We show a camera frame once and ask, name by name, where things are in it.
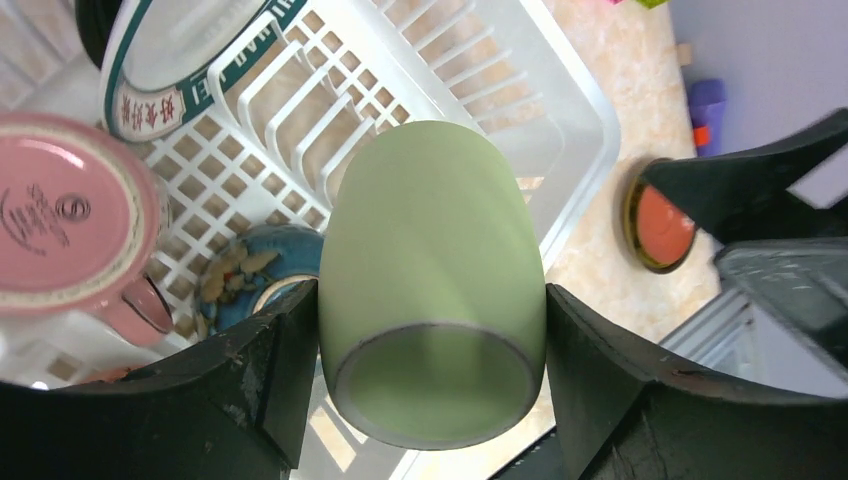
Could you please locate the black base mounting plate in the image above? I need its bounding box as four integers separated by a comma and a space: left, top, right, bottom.
489, 426, 566, 480

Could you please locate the cream cup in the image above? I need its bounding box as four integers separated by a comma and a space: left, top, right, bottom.
318, 120, 546, 450

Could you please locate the white plate green rim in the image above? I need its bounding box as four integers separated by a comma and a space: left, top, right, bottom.
101, 1, 306, 143

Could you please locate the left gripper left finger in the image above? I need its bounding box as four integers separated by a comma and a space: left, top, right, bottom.
1, 280, 318, 479

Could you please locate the dark bowl beige inside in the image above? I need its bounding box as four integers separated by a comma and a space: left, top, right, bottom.
194, 225, 324, 340

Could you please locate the small red toy ball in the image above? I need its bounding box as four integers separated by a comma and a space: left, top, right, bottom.
693, 126, 711, 148

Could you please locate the green toy brick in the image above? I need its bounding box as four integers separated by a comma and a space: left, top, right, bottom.
636, 0, 669, 9

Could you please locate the small wooden cube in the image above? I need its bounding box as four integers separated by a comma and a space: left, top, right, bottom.
676, 43, 694, 67

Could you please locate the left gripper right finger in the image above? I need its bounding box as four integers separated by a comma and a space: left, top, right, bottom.
546, 284, 847, 479

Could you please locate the pink mug white inside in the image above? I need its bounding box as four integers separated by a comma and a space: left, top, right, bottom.
76, 365, 160, 385

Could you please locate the purple toy handle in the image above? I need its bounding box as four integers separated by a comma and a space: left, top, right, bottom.
687, 78, 727, 157

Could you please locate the orange saucer plate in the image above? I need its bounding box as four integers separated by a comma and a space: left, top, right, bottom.
619, 158, 698, 275

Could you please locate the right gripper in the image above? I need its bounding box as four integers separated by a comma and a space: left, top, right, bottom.
642, 108, 847, 371

